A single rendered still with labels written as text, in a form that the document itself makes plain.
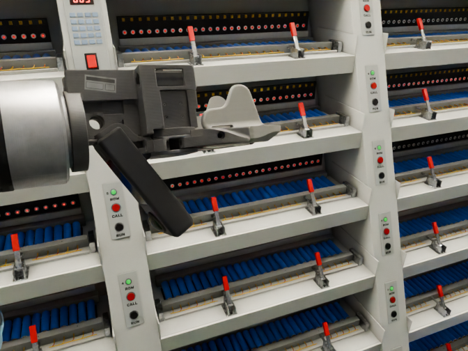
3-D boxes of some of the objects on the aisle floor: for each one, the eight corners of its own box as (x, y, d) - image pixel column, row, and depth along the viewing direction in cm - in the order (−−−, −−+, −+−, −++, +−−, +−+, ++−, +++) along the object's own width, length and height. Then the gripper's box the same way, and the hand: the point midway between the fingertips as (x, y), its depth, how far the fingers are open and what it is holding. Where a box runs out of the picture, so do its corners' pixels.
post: (204, 618, 97) (79, -165, 77) (167, 638, 94) (26, -170, 74) (186, 542, 116) (82, -103, 96) (155, 557, 113) (40, -106, 93)
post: (422, 498, 120) (368, -131, 100) (398, 512, 117) (338, -135, 97) (377, 451, 139) (325, -87, 119) (356, 462, 136) (298, -89, 116)
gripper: (63, 56, 30) (292, 60, 39) (56, 89, 39) (242, 86, 49) (78, 169, 30) (302, 145, 39) (67, 174, 39) (250, 153, 49)
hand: (262, 138), depth 44 cm, fingers open, 3 cm apart
